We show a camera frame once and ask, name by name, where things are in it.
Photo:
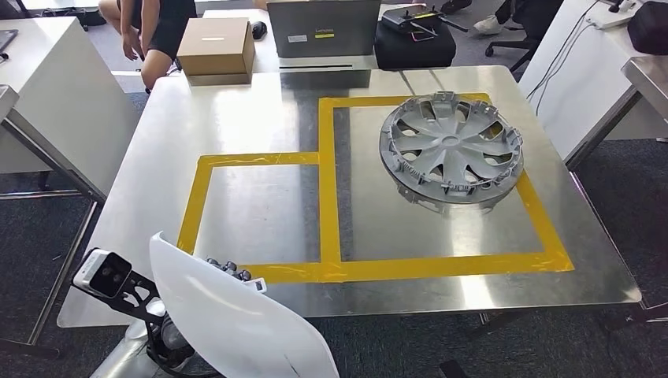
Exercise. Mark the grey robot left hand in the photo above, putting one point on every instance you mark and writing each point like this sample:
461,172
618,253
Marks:
229,268

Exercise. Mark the white curved plastic part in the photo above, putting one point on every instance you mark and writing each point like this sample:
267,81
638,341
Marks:
229,318

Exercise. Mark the stainless steel workbench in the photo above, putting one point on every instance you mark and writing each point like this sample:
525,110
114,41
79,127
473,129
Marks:
235,125

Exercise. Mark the yellow table tape outline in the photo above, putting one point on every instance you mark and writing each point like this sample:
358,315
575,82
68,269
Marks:
329,208

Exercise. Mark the steel table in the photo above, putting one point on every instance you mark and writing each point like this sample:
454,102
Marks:
47,156
647,78

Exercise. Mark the brown cardboard box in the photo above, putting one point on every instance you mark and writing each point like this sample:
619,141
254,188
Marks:
214,47

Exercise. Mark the white panel desk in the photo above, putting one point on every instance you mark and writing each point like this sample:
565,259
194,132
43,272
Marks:
574,78
68,94

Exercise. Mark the black computer mouse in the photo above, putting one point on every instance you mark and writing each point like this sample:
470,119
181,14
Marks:
259,30

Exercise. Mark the person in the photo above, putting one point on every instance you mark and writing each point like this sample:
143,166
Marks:
488,25
156,26

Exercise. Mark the grey plastic wheel hubcap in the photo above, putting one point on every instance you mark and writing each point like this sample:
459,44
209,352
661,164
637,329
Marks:
449,141

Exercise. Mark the grey laptop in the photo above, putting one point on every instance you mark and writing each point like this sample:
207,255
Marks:
323,26

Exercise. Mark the black bag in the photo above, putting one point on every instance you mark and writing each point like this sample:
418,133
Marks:
649,28
412,52

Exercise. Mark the black remote controller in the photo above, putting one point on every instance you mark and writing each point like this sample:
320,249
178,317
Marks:
407,18

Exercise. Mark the black office chair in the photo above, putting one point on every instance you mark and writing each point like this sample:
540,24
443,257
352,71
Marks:
532,21

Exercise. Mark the white power strip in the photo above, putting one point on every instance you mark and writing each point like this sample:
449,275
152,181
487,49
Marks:
610,18

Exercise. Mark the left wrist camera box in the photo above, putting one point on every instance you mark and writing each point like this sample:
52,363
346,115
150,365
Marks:
99,271

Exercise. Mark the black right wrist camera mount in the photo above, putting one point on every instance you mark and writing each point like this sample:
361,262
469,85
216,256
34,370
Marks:
453,369

